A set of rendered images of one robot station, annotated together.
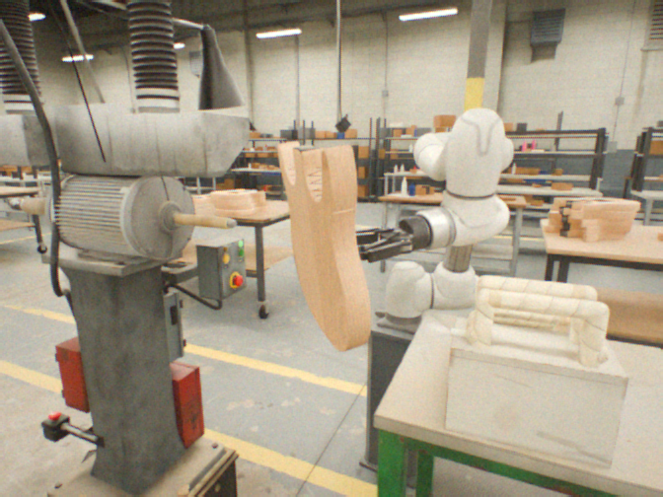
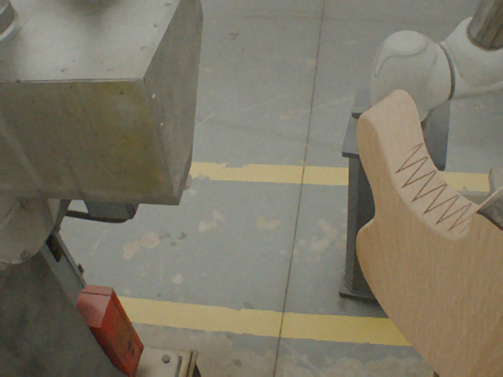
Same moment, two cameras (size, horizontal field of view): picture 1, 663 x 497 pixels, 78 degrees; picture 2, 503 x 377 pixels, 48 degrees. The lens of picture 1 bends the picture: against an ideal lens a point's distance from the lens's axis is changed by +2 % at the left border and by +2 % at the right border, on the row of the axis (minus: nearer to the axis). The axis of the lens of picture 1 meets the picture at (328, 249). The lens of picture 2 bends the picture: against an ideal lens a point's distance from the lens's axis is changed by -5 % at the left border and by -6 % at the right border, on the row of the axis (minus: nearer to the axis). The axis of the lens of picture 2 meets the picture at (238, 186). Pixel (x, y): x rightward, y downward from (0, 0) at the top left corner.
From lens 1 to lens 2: 70 cm
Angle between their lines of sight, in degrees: 33
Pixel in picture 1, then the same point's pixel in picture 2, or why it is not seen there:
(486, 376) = not seen: outside the picture
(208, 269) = not seen: hidden behind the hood
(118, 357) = (24, 366)
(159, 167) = (32, 183)
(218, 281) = not seen: hidden behind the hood
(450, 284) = (482, 69)
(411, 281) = (423, 74)
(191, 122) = (108, 101)
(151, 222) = (12, 214)
